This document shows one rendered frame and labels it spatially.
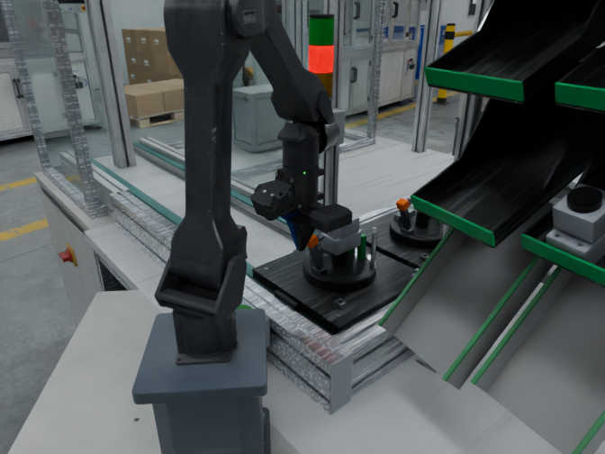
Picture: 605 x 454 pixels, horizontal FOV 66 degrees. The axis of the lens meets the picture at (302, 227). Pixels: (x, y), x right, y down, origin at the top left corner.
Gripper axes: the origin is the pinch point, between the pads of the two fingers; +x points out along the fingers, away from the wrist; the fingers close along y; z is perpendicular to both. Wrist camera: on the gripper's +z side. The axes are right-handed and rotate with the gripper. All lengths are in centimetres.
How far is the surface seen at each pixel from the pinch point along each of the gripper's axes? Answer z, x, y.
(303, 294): 0.3, 11.7, 1.2
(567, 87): -1.9, -27.8, 36.2
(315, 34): -19.1, -29.5, -18.2
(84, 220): 14, 22, -82
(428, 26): -117, -27, -63
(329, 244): -6.7, 4.5, 0.3
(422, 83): -117, -6, -63
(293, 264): -4.9, 11.6, -8.2
